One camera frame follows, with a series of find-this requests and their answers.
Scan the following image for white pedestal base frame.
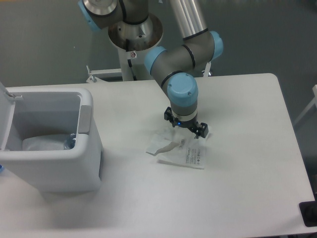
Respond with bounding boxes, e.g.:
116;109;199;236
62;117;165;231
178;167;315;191
86;62;213;83

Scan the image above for white plastic wrapper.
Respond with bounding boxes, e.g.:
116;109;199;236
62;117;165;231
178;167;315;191
146;127;210;170

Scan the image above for white trash inside can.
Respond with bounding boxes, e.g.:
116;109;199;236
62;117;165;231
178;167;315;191
22;134;67;151

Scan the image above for black object at table edge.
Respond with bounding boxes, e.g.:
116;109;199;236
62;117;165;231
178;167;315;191
299;201;317;227

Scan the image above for clear plastic water bottle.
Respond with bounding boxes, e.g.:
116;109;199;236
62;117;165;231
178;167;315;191
63;133;76;150

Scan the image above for white furniture piece at right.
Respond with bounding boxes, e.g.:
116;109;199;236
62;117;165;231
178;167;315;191
293;85;317;129

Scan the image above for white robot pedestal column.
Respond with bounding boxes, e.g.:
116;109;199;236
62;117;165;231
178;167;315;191
107;13;163;81

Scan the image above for white open trash can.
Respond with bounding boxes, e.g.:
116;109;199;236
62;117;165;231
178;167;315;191
0;86;103;192

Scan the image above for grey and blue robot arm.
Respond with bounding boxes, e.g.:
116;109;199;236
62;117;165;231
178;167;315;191
78;0;223;138

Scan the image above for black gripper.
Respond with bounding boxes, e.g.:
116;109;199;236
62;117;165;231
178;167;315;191
163;107;208;139

